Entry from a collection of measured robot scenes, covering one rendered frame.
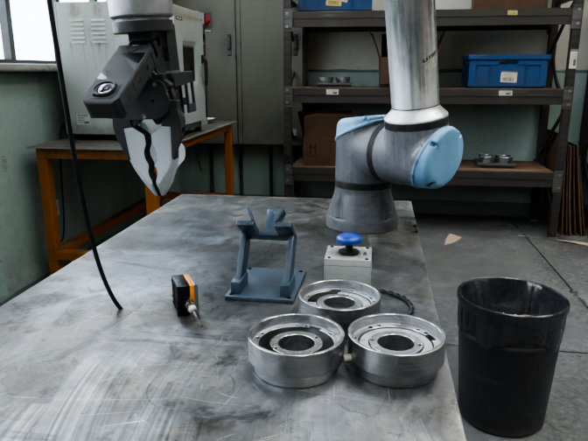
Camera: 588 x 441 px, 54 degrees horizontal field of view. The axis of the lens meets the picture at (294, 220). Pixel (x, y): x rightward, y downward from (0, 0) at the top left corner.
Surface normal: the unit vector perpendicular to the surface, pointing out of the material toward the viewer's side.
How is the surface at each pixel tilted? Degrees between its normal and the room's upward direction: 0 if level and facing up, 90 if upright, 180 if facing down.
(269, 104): 90
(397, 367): 90
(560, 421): 0
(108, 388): 0
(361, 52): 90
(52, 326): 0
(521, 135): 90
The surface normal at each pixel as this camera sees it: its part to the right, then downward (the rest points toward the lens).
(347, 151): -0.76, 0.16
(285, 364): -0.21, 0.25
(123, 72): -0.14, -0.67
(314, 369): 0.35, 0.24
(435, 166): 0.66, 0.31
